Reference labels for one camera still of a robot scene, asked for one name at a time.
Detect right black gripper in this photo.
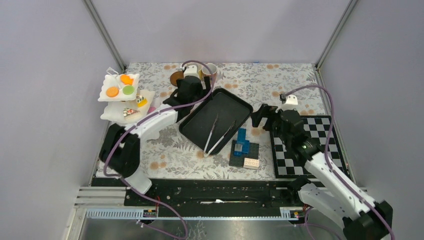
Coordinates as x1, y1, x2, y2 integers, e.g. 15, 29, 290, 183
249, 103, 290, 145

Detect dark brown round coaster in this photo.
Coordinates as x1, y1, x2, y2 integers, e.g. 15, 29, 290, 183
169, 71, 184, 87

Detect yellow mug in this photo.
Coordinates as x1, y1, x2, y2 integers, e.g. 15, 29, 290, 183
181, 61, 202, 80

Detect pink patterned mug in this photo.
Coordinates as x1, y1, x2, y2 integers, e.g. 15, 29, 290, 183
200, 63, 218, 83

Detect black serving tray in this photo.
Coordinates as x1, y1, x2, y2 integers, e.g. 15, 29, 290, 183
179, 88, 253, 156

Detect yellow cake slice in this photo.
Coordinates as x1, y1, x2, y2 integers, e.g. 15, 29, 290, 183
135, 94, 148, 108

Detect green round cookie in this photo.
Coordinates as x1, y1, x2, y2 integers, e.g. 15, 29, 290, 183
122, 85, 135, 95

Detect orange fish biscuit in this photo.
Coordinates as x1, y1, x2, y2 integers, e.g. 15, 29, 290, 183
120, 74, 134, 85

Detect white strawberry cake slice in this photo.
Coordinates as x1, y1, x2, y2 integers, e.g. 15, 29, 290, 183
123, 108, 141, 121

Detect silver tongs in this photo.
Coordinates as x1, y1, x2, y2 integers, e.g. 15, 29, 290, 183
202, 113, 237, 159

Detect orange round biscuit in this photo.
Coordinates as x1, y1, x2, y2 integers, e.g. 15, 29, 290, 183
105, 86, 120, 98

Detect pink square cake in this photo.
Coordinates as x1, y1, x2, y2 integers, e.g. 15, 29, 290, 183
147, 106, 156, 114

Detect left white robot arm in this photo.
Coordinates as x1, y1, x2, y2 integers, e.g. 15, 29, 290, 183
99, 75, 216, 206

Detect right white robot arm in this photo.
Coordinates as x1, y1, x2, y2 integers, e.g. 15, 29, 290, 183
251, 104, 395, 240

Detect black white checkerboard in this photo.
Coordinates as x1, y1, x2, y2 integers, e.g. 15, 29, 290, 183
269, 115, 351, 179

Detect black lego baseplate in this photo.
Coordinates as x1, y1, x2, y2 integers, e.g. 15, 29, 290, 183
228, 140, 259, 168

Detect blue lego block stack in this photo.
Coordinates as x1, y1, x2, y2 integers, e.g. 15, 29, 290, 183
233, 128, 250, 157

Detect beige lego brick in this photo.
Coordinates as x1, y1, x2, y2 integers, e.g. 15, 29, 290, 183
242, 157, 260, 170

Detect white tiered dessert stand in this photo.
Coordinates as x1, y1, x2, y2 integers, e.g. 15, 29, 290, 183
97, 67, 156, 127

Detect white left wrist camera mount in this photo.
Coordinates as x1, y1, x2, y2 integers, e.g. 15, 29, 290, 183
183, 65, 200, 79

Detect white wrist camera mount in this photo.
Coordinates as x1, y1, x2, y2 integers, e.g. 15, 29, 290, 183
280, 94, 299, 107
183, 65, 200, 79

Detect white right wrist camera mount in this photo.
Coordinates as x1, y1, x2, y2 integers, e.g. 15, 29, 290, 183
280, 94, 299, 107

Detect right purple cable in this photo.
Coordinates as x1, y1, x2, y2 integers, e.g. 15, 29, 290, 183
281, 84, 392, 240

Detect purple cable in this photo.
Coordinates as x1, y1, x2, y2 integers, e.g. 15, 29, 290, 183
281, 84, 392, 240
102, 60, 216, 240

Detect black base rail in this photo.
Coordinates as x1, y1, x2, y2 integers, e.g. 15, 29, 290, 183
123, 178, 307, 218

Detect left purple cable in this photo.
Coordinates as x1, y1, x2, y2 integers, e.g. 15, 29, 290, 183
102, 60, 216, 240

